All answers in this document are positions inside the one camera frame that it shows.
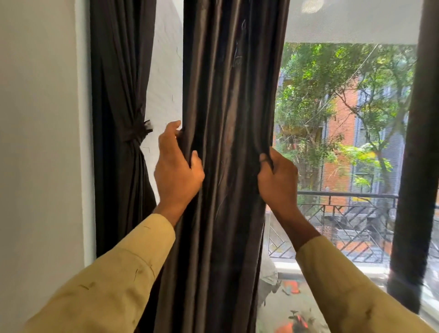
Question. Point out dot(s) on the person's right forearm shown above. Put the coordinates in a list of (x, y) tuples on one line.
[(346, 291)]

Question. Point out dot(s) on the orange brick building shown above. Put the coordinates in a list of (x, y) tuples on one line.
[(343, 120)]

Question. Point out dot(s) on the round ceiling light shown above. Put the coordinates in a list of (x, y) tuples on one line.
[(312, 5)]

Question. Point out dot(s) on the person's left forearm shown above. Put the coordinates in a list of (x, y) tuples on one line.
[(109, 284)]

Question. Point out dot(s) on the dark brown curtain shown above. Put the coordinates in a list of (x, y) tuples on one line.
[(226, 103), (116, 68)]

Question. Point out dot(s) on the person's left hand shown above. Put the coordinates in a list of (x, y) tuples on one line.
[(176, 178)]

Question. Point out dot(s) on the black metal balcony railing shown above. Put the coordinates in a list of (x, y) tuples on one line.
[(343, 195)]

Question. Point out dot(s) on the person's right hand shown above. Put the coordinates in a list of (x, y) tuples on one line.
[(279, 185)]

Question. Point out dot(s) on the orange object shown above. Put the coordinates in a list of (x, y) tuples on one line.
[(297, 323), (291, 286)]

